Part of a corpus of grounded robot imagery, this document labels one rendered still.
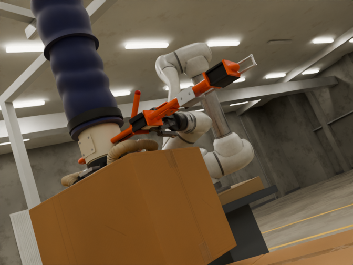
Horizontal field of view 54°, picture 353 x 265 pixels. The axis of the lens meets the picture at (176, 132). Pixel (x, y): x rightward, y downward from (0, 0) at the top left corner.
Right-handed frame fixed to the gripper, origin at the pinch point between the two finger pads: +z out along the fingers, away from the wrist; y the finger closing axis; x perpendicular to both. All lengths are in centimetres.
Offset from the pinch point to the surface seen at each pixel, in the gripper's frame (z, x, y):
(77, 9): 2, 13, -59
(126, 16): -442, 288, -399
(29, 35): -114, 192, -199
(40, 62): -156, 240, -203
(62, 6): 7, 15, -61
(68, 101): 10.7, 25.1, -21.0
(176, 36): -635, 294, -401
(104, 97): 1.4, 14.7, -18.2
